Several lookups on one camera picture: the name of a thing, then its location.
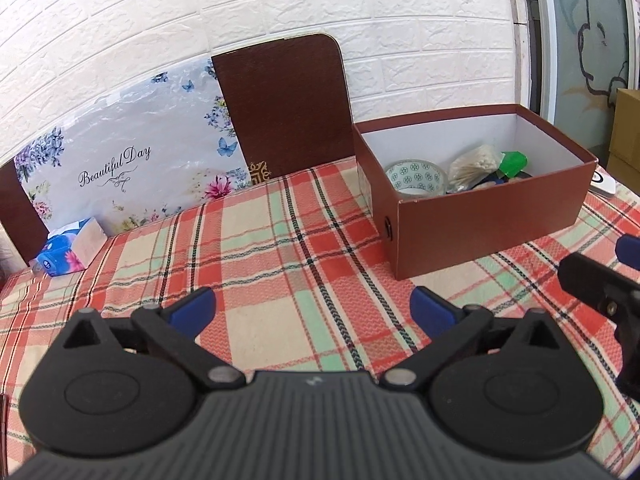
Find stacked brown cardboard boxes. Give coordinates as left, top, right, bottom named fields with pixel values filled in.
left=606, top=89, right=640, bottom=190

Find green small packet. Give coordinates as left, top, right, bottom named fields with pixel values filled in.
left=498, top=151, right=528, bottom=177

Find glass door with cartoon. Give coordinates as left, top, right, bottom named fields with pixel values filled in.
left=526, top=0, right=637, bottom=158

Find black round tin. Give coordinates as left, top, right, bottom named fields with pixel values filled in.
left=476, top=171, right=530, bottom=190

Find maroon open storage box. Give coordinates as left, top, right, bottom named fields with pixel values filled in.
left=352, top=104, right=597, bottom=280

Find bag of cotton swabs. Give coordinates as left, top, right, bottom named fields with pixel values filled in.
left=447, top=144, right=503, bottom=193

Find floral white headboard panel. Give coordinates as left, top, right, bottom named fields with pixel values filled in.
left=0, top=54, right=254, bottom=271

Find blue tissue pack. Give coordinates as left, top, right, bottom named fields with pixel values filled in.
left=36, top=217, right=107, bottom=278

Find clear packing tape roll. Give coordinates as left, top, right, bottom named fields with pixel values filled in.
left=385, top=159, right=448, bottom=197

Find maroon box lid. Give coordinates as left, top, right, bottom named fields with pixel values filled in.
left=213, top=34, right=354, bottom=184

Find red plaid bed sheet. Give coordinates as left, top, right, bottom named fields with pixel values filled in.
left=1, top=159, right=639, bottom=474

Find white card with black ring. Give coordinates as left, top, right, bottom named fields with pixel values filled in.
left=589, top=167, right=617, bottom=197

